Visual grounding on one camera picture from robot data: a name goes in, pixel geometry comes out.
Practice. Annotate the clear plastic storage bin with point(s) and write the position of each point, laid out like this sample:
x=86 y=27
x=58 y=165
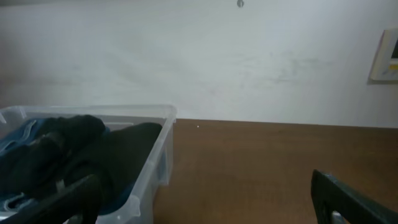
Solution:
x=158 y=167

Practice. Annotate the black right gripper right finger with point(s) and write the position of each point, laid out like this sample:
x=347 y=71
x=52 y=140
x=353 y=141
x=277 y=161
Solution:
x=335 y=202

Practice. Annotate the dark blue jeans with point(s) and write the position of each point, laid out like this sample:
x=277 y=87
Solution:
x=23 y=135

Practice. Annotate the teal blue garment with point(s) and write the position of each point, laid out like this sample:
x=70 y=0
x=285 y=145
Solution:
x=15 y=203

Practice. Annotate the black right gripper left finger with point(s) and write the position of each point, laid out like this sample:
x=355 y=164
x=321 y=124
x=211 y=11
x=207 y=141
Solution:
x=79 y=202

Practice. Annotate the white wall control panel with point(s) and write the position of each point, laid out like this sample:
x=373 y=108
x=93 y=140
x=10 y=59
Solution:
x=384 y=67

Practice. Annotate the black garment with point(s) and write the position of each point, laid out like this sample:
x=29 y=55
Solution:
x=32 y=168
x=116 y=159

